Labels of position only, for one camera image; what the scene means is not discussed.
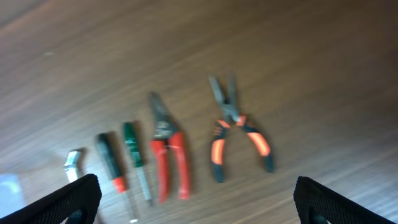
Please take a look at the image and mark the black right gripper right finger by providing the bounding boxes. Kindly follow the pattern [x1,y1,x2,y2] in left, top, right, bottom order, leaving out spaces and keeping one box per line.
[294,176,394,224]

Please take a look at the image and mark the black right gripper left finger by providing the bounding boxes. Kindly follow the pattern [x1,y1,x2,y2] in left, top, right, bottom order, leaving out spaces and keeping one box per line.
[1,174,102,224]

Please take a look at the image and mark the clear plastic container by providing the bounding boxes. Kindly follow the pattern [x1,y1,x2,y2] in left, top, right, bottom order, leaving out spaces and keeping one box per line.
[0,173,27,218]

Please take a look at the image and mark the red handled pruning shears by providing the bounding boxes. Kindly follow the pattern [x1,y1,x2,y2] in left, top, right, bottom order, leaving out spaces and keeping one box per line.
[149,92,192,203]

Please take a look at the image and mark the orange black needle-nose pliers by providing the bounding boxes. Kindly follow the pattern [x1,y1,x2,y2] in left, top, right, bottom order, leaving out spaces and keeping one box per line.
[207,73,276,184]

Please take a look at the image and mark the silver hex wrench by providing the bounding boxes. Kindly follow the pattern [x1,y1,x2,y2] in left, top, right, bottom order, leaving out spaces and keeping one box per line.
[63,149,83,183]

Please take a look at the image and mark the black red screwdriver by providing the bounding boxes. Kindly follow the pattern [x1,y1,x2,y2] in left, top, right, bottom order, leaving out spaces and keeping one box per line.
[96,133,139,223]

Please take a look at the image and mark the green handled screwdriver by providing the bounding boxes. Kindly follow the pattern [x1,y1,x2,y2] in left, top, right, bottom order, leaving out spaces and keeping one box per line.
[123,122,153,207]

